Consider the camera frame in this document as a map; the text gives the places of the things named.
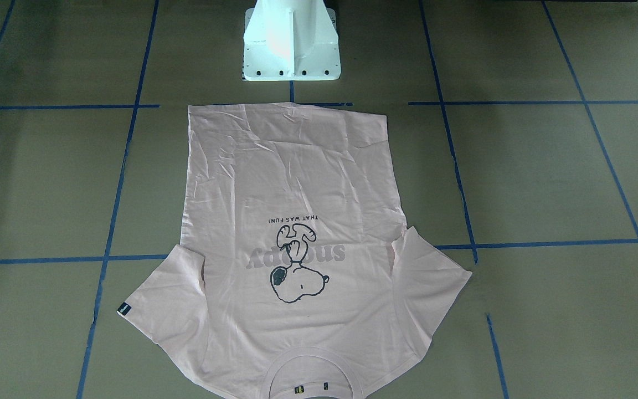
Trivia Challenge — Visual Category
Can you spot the pink Snoopy t-shirt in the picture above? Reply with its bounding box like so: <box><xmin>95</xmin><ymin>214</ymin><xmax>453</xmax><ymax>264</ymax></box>
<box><xmin>118</xmin><ymin>102</ymin><xmax>471</xmax><ymax>398</ymax></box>

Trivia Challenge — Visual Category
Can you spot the white metal mount base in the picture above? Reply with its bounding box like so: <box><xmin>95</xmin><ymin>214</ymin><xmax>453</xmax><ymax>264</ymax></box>
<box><xmin>241</xmin><ymin>1</ymin><xmax>342</xmax><ymax>81</ymax></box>

